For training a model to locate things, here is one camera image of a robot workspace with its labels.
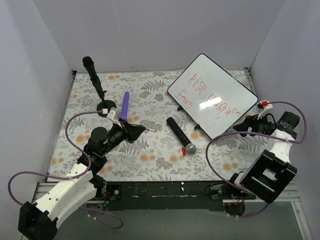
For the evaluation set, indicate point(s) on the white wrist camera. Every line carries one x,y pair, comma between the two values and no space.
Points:
264,107
115,115

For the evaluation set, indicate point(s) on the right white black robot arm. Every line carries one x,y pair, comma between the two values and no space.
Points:
272,171

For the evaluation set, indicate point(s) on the white marker pen red end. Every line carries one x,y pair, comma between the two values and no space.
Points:
151,130

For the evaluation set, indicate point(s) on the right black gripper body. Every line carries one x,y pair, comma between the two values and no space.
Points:
251,124

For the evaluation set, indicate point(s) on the aluminium frame rail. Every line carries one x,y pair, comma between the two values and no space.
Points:
290,193

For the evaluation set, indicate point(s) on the purple microphone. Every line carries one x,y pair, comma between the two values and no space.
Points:
125,106

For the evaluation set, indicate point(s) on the white whiteboard black frame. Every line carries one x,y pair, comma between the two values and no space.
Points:
211,96

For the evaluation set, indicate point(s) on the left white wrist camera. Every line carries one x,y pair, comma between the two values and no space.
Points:
115,115

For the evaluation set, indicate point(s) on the floral patterned table mat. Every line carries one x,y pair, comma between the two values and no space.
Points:
155,156

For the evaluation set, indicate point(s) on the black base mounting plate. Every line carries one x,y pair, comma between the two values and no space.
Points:
167,195

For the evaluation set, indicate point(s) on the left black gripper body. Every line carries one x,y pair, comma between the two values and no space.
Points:
128,131

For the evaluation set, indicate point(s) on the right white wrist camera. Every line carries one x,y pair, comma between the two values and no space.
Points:
264,107

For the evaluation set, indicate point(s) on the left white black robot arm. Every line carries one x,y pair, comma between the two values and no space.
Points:
41,219

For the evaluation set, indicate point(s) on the black microphone on stand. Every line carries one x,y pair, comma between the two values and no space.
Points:
90,68

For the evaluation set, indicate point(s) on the black round microphone stand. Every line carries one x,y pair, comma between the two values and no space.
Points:
105,105

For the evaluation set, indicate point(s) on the red marker cap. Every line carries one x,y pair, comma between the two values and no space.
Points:
184,153

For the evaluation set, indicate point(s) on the black microphone silver head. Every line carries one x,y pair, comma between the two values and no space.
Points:
188,145

